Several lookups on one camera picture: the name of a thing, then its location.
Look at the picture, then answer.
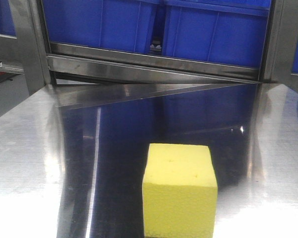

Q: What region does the yellow foam block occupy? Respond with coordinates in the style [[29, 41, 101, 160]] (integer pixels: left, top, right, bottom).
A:
[[142, 143, 218, 238]]

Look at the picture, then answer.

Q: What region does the blue plastic bin left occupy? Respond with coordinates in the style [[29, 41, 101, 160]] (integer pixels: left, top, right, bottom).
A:
[[43, 0, 160, 54]]

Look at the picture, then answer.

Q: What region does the blue plastic bin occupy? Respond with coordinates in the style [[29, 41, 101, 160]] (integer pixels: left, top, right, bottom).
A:
[[43, 0, 160, 54], [162, 0, 269, 68]]

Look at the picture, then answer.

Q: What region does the blue plastic bin right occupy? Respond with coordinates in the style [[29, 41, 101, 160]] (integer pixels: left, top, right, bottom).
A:
[[162, 0, 269, 68]]

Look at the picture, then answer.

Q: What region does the blue bin far left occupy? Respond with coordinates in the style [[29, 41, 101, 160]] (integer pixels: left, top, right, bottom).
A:
[[0, 0, 16, 36]]

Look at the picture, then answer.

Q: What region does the stainless steel shelf frame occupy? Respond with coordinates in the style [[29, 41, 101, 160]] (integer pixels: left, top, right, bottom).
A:
[[0, 0, 298, 94]]

